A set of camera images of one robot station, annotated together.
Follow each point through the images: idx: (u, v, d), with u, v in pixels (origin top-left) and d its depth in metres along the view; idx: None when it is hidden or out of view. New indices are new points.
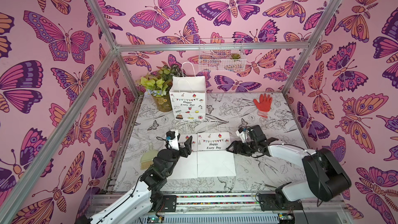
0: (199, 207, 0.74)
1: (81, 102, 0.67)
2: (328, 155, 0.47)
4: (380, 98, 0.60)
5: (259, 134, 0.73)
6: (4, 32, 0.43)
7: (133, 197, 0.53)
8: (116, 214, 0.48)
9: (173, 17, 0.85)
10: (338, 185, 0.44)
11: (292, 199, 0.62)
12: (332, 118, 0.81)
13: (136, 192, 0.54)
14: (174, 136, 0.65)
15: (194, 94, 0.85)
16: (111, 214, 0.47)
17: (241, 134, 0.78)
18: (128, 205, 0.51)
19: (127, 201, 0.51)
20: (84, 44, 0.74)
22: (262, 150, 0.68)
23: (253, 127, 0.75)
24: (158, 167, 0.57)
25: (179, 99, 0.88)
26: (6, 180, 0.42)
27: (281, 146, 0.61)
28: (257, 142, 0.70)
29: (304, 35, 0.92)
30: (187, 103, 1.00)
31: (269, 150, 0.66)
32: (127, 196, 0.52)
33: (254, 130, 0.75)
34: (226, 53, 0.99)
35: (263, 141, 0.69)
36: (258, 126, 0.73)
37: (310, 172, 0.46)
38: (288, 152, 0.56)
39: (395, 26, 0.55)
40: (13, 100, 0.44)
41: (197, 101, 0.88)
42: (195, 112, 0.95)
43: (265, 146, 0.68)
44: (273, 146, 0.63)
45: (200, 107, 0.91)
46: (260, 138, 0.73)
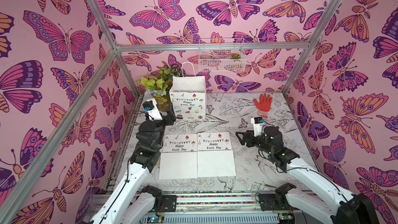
0: (199, 207, 0.74)
1: (81, 101, 0.67)
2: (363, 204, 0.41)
4: (380, 98, 0.60)
5: (279, 142, 0.61)
6: (4, 31, 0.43)
7: (130, 183, 0.47)
8: (118, 205, 0.43)
9: (173, 17, 0.85)
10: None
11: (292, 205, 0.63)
12: (332, 118, 0.81)
13: (130, 179, 0.48)
14: (153, 106, 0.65)
15: (194, 94, 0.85)
16: (114, 207, 0.43)
17: (257, 125, 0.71)
18: (127, 191, 0.46)
19: (124, 188, 0.46)
20: (84, 44, 0.74)
22: (278, 164, 0.60)
23: (274, 135, 0.62)
24: (145, 140, 0.50)
25: (179, 99, 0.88)
26: (6, 180, 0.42)
27: (306, 173, 0.52)
28: (274, 154, 0.64)
29: (304, 35, 0.92)
30: (187, 103, 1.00)
31: (288, 166, 0.57)
32: (124, 182, 0.47)
33: (274, 140, 0.63)
34: (225, 53, 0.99)
35: (280, 152, 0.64)
36: (281, 133, 0.61)
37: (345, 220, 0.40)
38: (316, 184, 0.49)
39: (395, 26, 0.55)
40: (13, 100, 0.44)
41: (197, 101, 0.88)
42: (195, 112, 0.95)
43: (282, 159, 0.59)
44: (295, 170, 0.55)
45: (200, 107, 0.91)
46: (278, 149, 0.63)
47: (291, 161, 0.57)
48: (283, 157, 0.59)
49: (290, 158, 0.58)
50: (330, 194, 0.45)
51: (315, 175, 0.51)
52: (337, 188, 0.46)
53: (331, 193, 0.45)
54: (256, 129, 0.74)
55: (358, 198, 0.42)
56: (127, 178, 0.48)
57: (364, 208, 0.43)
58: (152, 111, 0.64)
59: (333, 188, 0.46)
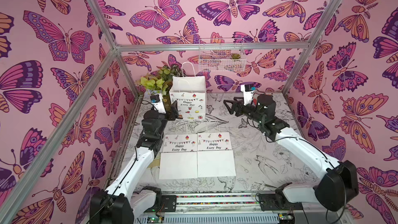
0: (199, 207, 0.74)
1: (81, 102, 0.67)
2: (350, 170, 0.42)
4: (379, 98, 0.60)
5: (271, 112, 0.58)
6: (4, 31, 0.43)
7: (139, 161, 0.51)
8: (131, 177, 0.46)
9: (173, 17, 0.85)
10: (349, 197, 0.43)
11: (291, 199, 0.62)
12: (332, 118, 0.81)
13: (139, 158, 0.52)
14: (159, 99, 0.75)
15: (194, 94, 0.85)
16: (126, 179, 0.45)
17: (247, 93, 0.74)
18: (137, 167, 0.49)
19: (133, 166, 0.49)
20: (84, 44, 0.74)
22: (268, 133, 0.59)
23: (268, 104, 0.58)
24: (151, 126, 0.57)
25: (179, 99, 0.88)
26: (6, 180, 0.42)
27: (296, 142, 0.51)
28: (265, 123, 0.62)
29: (304, 35, 0.92)
30: (187, 103, 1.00)
31: (278, 135, 0.56)
32: (133, 160, 0.51)
33: (267, 109, 0.59)
34: (225, 53, 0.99)
35: (271, 122, 0.60)
36: (274, 103, 0.56)
37: (326, 185, 0.42)
38: (304, 153, 0.49)
39: (395, 26, 0.55)
40: (13, 100, 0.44)
41: (197, 101, 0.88)
42: (195, 112, 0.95)
43: (271, 129, 0.58)
44: (286, 139, 0.54)
45: (200, 107, 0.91)
46: (269, 118, 0.61)
47: (281, 130, 0.56)
48: (273, 127, 0.57)
49: (281, 127, 0.57)
50: (317, 162, 0.45)
51: (304, 145, 0.50)
52: (325, 156, 0.46)
53: (318, 160, 0.45)
54: (246, 98, 0.68)
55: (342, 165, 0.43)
56: (136, 157, 0.52)
57: (346, 173, 0.44)
58: (157, 103, 0.71)
59: (321, 155, 0.46)
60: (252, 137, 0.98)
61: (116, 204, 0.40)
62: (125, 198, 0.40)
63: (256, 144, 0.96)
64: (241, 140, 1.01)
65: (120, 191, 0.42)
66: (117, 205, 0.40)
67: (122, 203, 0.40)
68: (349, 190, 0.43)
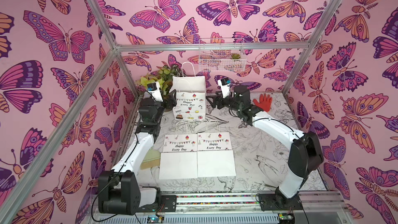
0: (199, 207, 0.74)
1: (81, 102, 0.67)
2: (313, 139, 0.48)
4: (380, 98, 0.60)
5: (246, 99, 0.65)
6: (4, 32, 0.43)
7: (141, 144, 0.53)
8: (134, 156, 0.49)
9: (173, 17, 0.85)
10: (315, 163, 0.49)
11: (289, 195, 0.62)
12: (332, 118, 0.81)
13: (140, 140, 0.55)
14: (156, 87, 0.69)
15: (194, 94, 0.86)
16: (131, 158, 0.48)
17: (225, 87, 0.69)
18: (139, 149, 0.51)
19: (136, 148, 0.52)
20: (84, 44, 0.74)
22: (245, 119, 0.65)
23: (242, 92, 0.64)
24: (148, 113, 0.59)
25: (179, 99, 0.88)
26: (6, 180, 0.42)
27: (268, 122, 0.58)
28: (242, 109, 0.67)
29: (304, 35, 0.92)
30: (187, 103, 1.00)
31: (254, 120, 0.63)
32: (134, 143, 0.53)
33: (242, 96, 0.65)
34: (225, 53, 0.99)
35: (247, 109, 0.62)
36: (249, 91, 0.63)
37: (295, 155, 0.48)
38: (275, 129, 0.55)
39: (395, 26, 0.55)
40: (13, 100, 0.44)
41: (197, 101, 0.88)
42: (195, 113, 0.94)
43: (249, 115, 0.64)
44: (260, 121, 0.60)
45: (200, 107, 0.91)
46: (246, 106, 0.67)
47: (256, 114, 0.62)
48: (250, 112, 0.63)
49: (256, 112, 0.63)
50: (286, 135, 0.51)
51: (275, 123, 0.56)
52: (292, 129, 0.52)
53: (287, 134, 0.51)
54: (223, 92, 0.73)
55: (307, 135, 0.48)
56: (138, 140, 0.55)
57: (311, 142, 0.51)
58: (153, 92, 0.74)
59: (289, 129, 0.53)
60: (252, 137, 0.98)
61: (124, 179, 0.42)
62: (131, 173, 0.43)
63: (256, 144, 0.96)
64: (241, 140, 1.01)
65: (126, 168, 0.45)
66: (125, 180, 0.42)
67: (130, 178, 0.42)
68: (314, 156, 0.50)
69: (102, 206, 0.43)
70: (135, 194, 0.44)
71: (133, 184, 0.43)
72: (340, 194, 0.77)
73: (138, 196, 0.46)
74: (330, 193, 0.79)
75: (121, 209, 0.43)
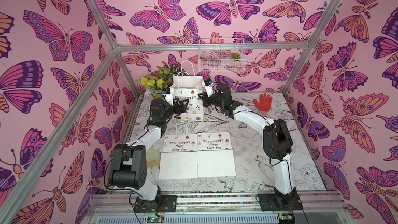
0: (199, 207, 0.74)
1: (81, 102, 0.67)
2: (283, 125, 0.56)
4: (380, 98, 0.60)
5: (228, 95, 0.73)
6: (4, 31, 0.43)
7: (151, 129, 0.62)
8: (145, 138, 0.55)
9: (173, 17, 0.85)
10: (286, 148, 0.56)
11: (285, 190, 0.64)
12: (332, 118, 0.81)
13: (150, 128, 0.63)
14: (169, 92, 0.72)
15: (192, 91, 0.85)
16: (142, 138, 0.54)
17: (208, 87, 0.86)
18: (151, 132, 0.59)
19: (146, 132, 0.59)
20: (84, 44, 0.74)
22: (227, 114, 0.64)
23: (223, 89, 0.73)
24: (158, 111, 0.69)
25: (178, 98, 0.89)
26: (6, 180, 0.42)
27: (245, 113, 0.66)
28: (225, 105, 0.75)
29: (304, 35, 0.92)
30: None
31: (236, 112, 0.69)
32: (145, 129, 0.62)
33: (223, 93, 0.74)
34: (225, 53, 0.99)
35: (230, 103, 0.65)
36: (229, 88, 0.71)
37: (268, 140, 0.56)
38: (251, 120, 0.64)
39: (395, 26, 0.55)
40: (13, 100, 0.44)
41: (195, 100, 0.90)
42: (193, 113, 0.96)
43: (230, 110, 0.73)
44: (239, 113, 0.68)
45: (198, 108, 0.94)
46: (228, 101, 0.75)
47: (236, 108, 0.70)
48: (232, 107, 0.71)
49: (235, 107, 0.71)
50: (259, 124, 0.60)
51: (251, 113, 0.65)
52: (264, 118, 0.61)
53: (260, 123, 0.59)
54: (208, 92, 0.81)
55: (277, 122, 0.57)
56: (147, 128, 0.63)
57: (280, 128, 0.59)
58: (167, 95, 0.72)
59: (261, 119, 0.60)
60: (252, 137, 0.98)
61: (136, 151, 0.48)
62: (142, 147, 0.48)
63: (256, 144, 0.96)
64: (241, 140, 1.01)
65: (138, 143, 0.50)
66: (137, 152, 0.48)
67: (141, 150, 0.48)
68: (284, 141, 0.57)
69: (112, 177, 0.47)
70: (143, 169, 0.49)
71: (144, 158, 0.49)
72: (341, 194, 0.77)
73: (145, 173, 0.50)
74: (330, 193, 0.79)
75: (129, 181, 0.46)
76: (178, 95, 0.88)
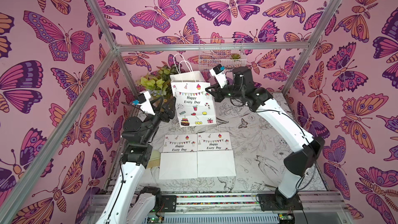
0: (199, 207, 0.74)
1: (81, 102, 0.67)
2: (320, 150, 0.49)
4: (380, 98, 0.60)
5: (248, 81, 0.55)
6: (4, 32, 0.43)
7: (128, 182, 0.46)
8: (121, 206, 0.42)
9: (173, 17, 0.85)
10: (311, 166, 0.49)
11: (289, 195, 0.62)
12: (332, 118, 0.81)
13: (126, 178, 0.46)
14: (143, 99, 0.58)
15: (198, 85, 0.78)
16: (116, 209, 0.41)
17: (219, 75, 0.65)
18: (126, 191, 0.44)
19: (122, 190, 0.44)
20: (84, 44, 0.74)
22: (250, 103, 0.55)
23: (243, 73, 0.55)
24: (133, 139, 0.47)
25: (182, 94, 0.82)
26: (6, 180, 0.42)
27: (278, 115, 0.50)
28: (245, 93, 0.57)
29: (304, 35, 0.92)
30: (192, 100, 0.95)
31: (260, 108, 0.54)
32: (120, 183, 0.45)
33: (243, 77, 0.56)
34: (225, 53, 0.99)
35: (253, 92, 0.54)
36: (249, 71, 0.53)
37: (300, 160, 0.47)
38: (283, 126, 0.49)
39: (394, 26, 0.56)
40: (13, 100, 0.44)
41: (201, 96, 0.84)
42: (202, 114, 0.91)
43: (254, 99, 0.54)
44: (268, 112, 0.52)
45: (208, 108, 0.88)
46: (249, 88, 0.56)
47: (265, 102, 0.52)
48: (257, 98, 0.53)
49: (264, 99, 0.53)
50: (296, 137, 0.47)
51: (284, 118, 0.50)
52: (302, 132, 0.48)
53: (297, 136, 0.47)
54: (219, 81, 0.65)
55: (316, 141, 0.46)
56: (123, 179, 0.46)
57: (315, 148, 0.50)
58: (142, 104, 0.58)
59: (299, 131, 0.48)
60: (252, 137, 0.98)
61: None
62: None
63: (256, 144, 0.96)
64: (241, 140, 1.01)
65: None
66: None
67: None
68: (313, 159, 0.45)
69: None
70: None
71: None
72: (341, 194, 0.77)
73: None
74: (330, 193, 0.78)
75: None
76: (183, 90, 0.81)
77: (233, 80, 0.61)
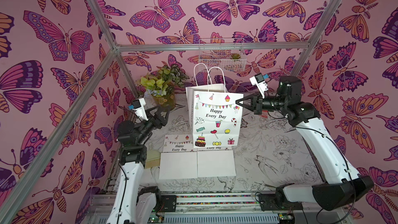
0: (199, 207, 0.74)
1: (81, 102, 0.67)
2: (363, 192, 0.41)
4: (380, 98, 0.60)
5: (296, 93, 0.50)
6: (4, 32, 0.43)
7: (131, 179, 0.48)
8: (129, 198, 0.44)
9: (173, 17, 0.85)
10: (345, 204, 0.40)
11: (290, 199, 0.63)
12: (332, 118, 0.81)
13: (129, 175, 0.49)
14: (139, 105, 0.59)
15: (227, 97, 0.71)
16: (126, 202, 0.43)
17: (261, 85, 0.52)
18: (131, 186, 0.47)
19: (127, 186, 0.47)
20: (84, 44, 0.74)
22: (290, 117, 0.50)
23: (291, 82, 0.51)
24: (129, 140, 0.52)
25: (205, 105, 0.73)
26: (6, 180, 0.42)
27: (320, 138, 0.45)
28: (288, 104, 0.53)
29: (304, 35, 0.92)
30: (215, 114, 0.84)
31: (302, 125, 0.48)
32: (124, 181, 0.48)
33: (290, 87, 0.52)
34: (225, 53, 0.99)
35: (298, 106, 0.50)
36: (300, 82, 0.49)
37: (332, 194, 0.41)
38: (325, 152, 0.43)
39: (395, 26, 0.55)
40: (13, 100, 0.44)
41: (229, 110, 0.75)
42: (224, 132, 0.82)
43: (297, 113, 0.49)
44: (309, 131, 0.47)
45: (233, 124, 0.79)
46: (294, 100, 0.52)
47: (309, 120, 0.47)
48: (301, 113, 0.48)
49: (309, 116, 0.48)
50: (336, 168, 0.41)
51: (328, 145, 0.43)
52: (346, 166, 0.41)
53: (338, 167, 0.41)
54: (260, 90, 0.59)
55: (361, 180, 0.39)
56: (126, 176, 0.49)
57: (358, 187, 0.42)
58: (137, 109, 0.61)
59: (342, 163, 0.41)
60: (252, 137, 0.98)
61: None
62: None
63: (256, 144, 0.96)
64: (241, 140, 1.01)
65: (124, 218, 0.40)
66: None
67: None
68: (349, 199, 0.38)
69: None
70: None
71: None
72: None
73: None
74: None
75: None
76: (207, 101, 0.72)
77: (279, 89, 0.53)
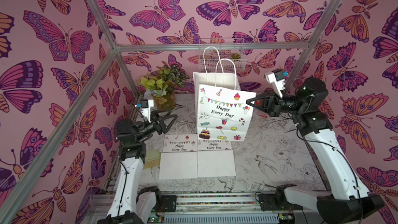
0: (199, 207, 0.74)
1: (81, 102, 0.67)
2: (370, 210, 0.39)
4: (380, 98, 0.60)
5: (315, 102, 0.46)
6: (4, 31, 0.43)
7: (131, 173, 0.49)
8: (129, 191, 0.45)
9: (173, 17, 0.85)
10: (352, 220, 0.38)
11: (289, 199, 0.63)
12: (332, 118, 0.81)
13: (129, 170, 0.50)
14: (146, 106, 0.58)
15: (236, 96, 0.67)
16: (126, 194, 0.44)
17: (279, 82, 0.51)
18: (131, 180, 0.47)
19: (127, 180, 0.47)
20: (84, 44, 0.74)
22: (301, 126, 0.48)
23: (316, 92, 0.44)
24: (128, 139, 0.54)
25: (212, 101, 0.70)
26: (6, 180, 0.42)
27: (330, 152, 0.43)
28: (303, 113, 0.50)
29: (304, 35, 0.92)
30: (221, 111, 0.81)
31: (313, 135, 0.46)
32: (124, 175, 0.49)
33: (314, 97, 0.46)
34: (225, 53, 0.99)
35: (310, 115, 0.48)
36: (327, 94, 0.43)
37: (339, 210, 0.39)
38: (335, 167, 0.41)
39: (395, 26, 0.55)
40: (13, 100, 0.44)
41: (236, 108, 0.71)
42: (230, 129, 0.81)
43: (309, 123, 0.47)
44: (319, 144, 0.45)
45: (241, 123, 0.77)
46: (310, 109, 0.48)
47: (320, 130, 0.45)
48: (312, 123, 0.46)
49: (320, 127, 0.46)
50: (344, 183, 0.39)
51: (338, 159, 0.42)
52: (356, 182, 0.39)
53: (346, 183, 0.39)
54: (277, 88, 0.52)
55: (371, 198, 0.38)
56: (126, 170, 0.50)
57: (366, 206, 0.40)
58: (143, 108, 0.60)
59: (352, 179, 0.39)
60: (252, 137, 0.98)
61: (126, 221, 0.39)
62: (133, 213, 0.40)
63: (256, 144, 0.96)
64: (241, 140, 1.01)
65: (124, 209, 0.41)
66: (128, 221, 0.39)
67: (131, 218, 0.39)
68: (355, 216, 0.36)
69: None
70: None
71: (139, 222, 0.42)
72: None
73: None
74: None
75: None
76: (213, 96, 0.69)
77: (300, 93, 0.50)
